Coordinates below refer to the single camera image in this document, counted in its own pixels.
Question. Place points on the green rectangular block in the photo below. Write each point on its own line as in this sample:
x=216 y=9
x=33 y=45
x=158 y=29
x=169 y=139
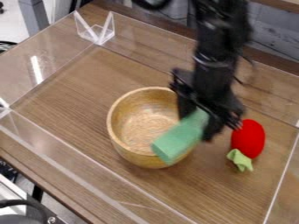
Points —
x=181 y=137

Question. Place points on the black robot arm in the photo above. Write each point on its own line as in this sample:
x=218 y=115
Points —
x=224 y=31

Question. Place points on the clear acrylic corner bracket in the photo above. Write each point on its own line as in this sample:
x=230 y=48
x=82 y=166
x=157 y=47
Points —
x=97 y=34

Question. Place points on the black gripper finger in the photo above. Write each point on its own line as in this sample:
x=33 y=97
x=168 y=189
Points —
x=186 y=106
x=214 y=128

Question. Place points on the black table clamp mount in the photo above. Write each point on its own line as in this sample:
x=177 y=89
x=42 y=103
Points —
x=37 y=214

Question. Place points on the brown wooden bowl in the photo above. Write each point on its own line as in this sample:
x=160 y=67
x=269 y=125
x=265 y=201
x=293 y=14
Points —
x=140 y=117

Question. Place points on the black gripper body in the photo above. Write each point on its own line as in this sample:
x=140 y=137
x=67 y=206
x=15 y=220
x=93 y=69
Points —
x=208 y=86

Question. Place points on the red plush strawberry toy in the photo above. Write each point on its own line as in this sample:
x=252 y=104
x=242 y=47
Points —
x=248 y=144

